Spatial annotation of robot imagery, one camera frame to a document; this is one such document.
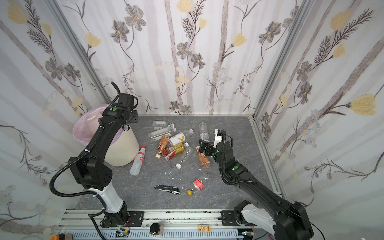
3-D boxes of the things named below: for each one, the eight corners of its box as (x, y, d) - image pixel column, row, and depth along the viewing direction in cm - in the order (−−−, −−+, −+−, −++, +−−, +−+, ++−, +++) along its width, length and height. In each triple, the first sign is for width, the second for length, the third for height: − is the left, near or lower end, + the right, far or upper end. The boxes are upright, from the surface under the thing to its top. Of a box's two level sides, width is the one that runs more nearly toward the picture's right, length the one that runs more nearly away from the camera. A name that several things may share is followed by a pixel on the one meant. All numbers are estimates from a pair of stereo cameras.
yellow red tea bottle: (165, 162, 96) (164, 157, 91) (162, 154, 99) (161, 150, 94) (190, 151, 101) (190, 147, 96) (187, 145, 104) (187, 140, 100)
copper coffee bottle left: (154, 157, 98) (152, 154, 94) (165, 136, 109) (164, 133, 105) (160, 159, 97) (159, 155, 93) (171, 138, 108) (170, 134, 104)
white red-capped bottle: (131, 175, 91) (128, 172, 87) (138, 149, 102) (136, 146, 99) (140, 175, 91) (138, 172, 87) (146, 149, 103) (145, 146, 99)
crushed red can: (193, 185, 86) (193, 182, 82) (197, 181, 88) (197, 177, 84) (199, 192, 84) (199, 189, 80) (204, 187, 86) (204, 184, 81)
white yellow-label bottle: (173, 149, 102) (172, 144, 98) (169, 143, 105) (168, 139, 101) (195, 135, 110) (195, 131, 105) (190, 131, 112) (190, 126, 108)
